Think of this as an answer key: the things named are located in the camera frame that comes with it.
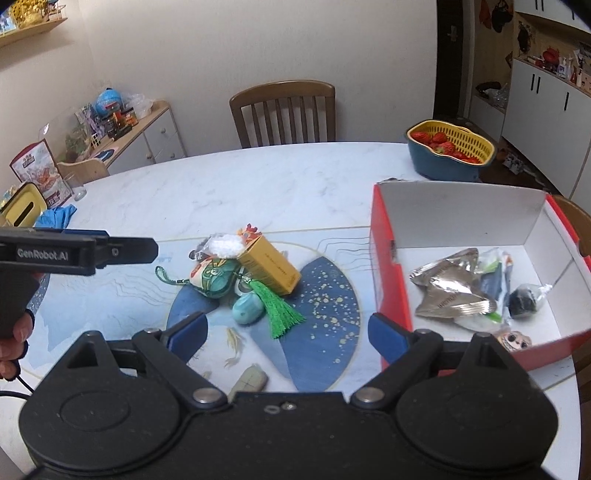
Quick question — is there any turquoise oval stone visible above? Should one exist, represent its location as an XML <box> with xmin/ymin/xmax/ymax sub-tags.
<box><xmin>231</xmin><ymin>292</ymin><xmax>266</xmax><ymax>326</ymax></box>

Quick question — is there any silver foil snack bag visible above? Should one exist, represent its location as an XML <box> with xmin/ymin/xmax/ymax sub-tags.
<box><xmin>410</xmin><ymin>248</ymin><xmax>497</xmax><ymax>320</ymax></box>

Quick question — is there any red white cardboard box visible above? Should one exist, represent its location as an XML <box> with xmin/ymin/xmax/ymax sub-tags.
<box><xmin>370</xmin><ymin>180</ymin><xmax>590</xmax><ymax>370</ymax></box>

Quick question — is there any yellow small carton box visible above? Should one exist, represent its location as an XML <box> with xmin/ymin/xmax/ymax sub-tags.
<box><xmin>238</xmin><ymin>236</ymin><xmax>301</xmax><ymax>296</ymax></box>

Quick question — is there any cartoon face keychain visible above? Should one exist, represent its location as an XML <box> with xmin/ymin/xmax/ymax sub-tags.
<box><xmin>497</xmin><ymin>331</ymin><xmax>533</xmax><ymax>352</ymax></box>

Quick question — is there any green white plastic packet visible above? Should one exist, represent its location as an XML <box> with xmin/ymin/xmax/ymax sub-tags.
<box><xmin>455</xmin><ymin>248</ymin><xmax>513</xmax><ymax>334</ymax></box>

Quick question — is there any black ball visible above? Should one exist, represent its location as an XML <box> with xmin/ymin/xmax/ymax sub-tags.
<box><xmin>508</xmin><ymin>284</ymin><xmax>553</xmax><ymax>320</ymax></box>

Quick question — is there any person's left hand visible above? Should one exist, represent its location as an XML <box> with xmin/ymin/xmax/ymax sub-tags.
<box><xmin>0</xmin><ymin>272</ymin><xmax>45</xmax><ymax>381</ymax></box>

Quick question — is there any yellow tissue box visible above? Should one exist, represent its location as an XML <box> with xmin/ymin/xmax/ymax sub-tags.
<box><xmin>1</xmin><ymin>182</ymin><xmax>47</xmax><ymax>228</ymax></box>

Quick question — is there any blue cloth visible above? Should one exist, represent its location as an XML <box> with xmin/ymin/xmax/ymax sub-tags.
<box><xmin>34</xmin><ymin>205</ymin><xmax>77</xmax><ymax>230</ymax></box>

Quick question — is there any red printed game box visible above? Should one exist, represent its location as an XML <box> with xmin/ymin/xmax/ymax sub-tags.
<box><xmin>10</xmin><ymin>140</ymin><xmax>71</xmax><ymax>208</ymax></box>

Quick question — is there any white low side cabinet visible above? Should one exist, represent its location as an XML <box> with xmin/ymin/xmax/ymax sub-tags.
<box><xmin>55</xmin><ymin>100</ymin><xmax>188</xmax><ymax>186</ymax></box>

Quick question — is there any blue globe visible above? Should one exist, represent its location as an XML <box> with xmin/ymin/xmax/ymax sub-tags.
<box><xmin>94</xmin><ymin>88</ymin><xmax>122</xmax><ymax>117</ymax></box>

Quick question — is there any yellow blue strawberry basket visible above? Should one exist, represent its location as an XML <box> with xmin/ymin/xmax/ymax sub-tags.
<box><xmin>406</xmin><ymin>119</ymin><xmax>497</xmax><ymax>182</ymax></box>

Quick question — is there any wooden chair near cabinets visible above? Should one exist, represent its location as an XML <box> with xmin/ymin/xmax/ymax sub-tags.
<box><xmin>553</xmin><ymin>195</ymin><xmax>591</xmax><ymax>257</ymax></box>

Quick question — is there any wooden chair at wall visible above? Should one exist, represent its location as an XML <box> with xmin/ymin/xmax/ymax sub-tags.
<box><xmin>229</xmin><ymin>80</ymin><xmax>337</xmax><ymax>149</ymax></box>

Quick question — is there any white wall cabinet unit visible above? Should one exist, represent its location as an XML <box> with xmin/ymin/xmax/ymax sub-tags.
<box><xmin>465</xmin><ymin>1</ymin><xmax>590</xmax><ymax>207</ymax></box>

